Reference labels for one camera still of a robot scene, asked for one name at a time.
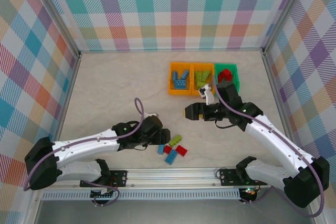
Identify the orange plastic bin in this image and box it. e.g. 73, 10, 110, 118
191, 62, 216, 97
167, 62, 194, 95

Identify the green plastic bin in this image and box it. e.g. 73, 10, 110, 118
214, 62, 241, 98

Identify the small circuit board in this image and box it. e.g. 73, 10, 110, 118
90, 188, 116, 199
241, 187, 259, 197

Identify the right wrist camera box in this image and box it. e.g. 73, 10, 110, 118
198, 84, 216, 105

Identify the aluminium mounting rail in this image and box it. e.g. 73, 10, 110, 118
28, 166, 320, 189

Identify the aluminium side rail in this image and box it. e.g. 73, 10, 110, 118
46, 52, 82, 169
261, 50, 305, 158

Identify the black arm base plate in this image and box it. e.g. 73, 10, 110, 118
219, 168, 269, 186
79, 170, 129, 188

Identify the white slotted cable duct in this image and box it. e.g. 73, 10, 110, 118
41, 191, 241, 201

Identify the aluminium rail along wall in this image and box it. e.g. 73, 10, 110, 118
78, 47, 265, 55

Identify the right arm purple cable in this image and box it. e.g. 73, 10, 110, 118
213, 76, 326, 218

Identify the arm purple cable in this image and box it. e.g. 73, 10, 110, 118
213, 76, 326, 218
24, 98, 145, 208

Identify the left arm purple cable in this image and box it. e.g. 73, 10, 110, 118
24, 98, 145, 208

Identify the aluminium frame post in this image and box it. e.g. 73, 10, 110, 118
261, 0, 313, 55
27, 0, 81, 57

